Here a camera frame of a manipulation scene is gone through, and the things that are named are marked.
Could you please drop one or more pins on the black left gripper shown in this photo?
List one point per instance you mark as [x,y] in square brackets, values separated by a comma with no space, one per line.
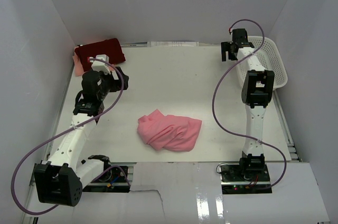
[116,84]

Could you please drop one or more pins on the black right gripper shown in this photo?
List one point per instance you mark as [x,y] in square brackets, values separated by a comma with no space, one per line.
[226,46]

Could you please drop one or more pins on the white perforated plastic basket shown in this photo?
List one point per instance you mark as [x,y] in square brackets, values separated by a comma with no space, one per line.
[267,57]

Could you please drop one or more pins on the pink t-shirt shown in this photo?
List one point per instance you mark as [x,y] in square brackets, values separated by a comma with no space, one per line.
[169,132]

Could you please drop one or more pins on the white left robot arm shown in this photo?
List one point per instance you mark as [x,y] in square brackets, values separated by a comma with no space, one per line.
[61,179]

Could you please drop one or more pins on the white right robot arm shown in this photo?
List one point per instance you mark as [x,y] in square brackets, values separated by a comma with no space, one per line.
[256,94]

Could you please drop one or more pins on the dark red folded t-shirt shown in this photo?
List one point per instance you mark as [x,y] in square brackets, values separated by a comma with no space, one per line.
[110,47]

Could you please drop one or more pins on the peach folded t-shirt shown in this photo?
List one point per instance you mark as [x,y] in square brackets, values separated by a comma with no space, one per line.
[78,66]

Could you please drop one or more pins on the white front cover board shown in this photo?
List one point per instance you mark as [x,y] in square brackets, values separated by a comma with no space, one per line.
[191,193]

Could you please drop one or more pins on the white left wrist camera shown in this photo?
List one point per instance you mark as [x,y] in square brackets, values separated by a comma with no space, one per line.
[99,63]

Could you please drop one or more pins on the white paper sheet at wall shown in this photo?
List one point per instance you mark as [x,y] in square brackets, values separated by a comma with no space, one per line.
[172,43]

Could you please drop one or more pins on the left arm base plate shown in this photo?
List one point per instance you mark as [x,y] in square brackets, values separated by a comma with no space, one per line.
[114,181]

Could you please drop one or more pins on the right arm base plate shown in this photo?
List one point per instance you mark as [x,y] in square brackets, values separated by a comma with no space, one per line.
[233,182]

